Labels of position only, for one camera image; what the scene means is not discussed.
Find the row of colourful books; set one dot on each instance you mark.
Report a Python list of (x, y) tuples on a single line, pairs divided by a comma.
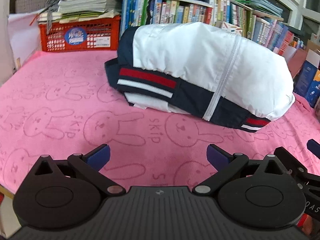
[(175, 12)]

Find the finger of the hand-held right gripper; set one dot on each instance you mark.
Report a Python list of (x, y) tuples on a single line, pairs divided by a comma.
[(295, 165), (314, 145)]

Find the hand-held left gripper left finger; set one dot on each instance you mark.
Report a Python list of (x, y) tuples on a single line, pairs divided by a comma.
[(100, 156)]

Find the blue cardboard box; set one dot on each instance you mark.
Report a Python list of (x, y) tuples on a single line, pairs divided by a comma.
[(308, 82)]

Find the white printed carton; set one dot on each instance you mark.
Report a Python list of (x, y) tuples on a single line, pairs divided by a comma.
[(232, 28)]

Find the light blue folder stack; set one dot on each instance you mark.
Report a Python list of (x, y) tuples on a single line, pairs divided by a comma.
[(270, 5)]

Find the stack of papers and booklets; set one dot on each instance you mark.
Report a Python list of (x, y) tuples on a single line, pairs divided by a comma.
[(85, 2)]

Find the brown cardboard sheet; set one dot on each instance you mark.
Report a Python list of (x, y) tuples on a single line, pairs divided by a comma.
[(297, 60)]

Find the white and navy jacket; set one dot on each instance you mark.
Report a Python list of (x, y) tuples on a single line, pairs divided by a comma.
[(200, 55)]

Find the grey board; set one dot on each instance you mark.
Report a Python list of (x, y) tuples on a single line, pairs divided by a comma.
[(30, 5)]

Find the green toy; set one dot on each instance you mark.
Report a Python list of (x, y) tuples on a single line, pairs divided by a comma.
[(241, 0)]

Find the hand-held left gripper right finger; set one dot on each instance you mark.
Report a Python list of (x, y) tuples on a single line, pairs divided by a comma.
[(217, 156)]

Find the white paper sheet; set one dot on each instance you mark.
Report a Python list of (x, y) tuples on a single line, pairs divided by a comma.
[(22, 37)]

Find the pink rabbit print blanket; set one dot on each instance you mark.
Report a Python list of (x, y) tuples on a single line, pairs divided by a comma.
[(62, 105)]

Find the red plastic crate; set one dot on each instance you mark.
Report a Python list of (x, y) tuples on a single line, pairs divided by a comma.
[(82, 37)]

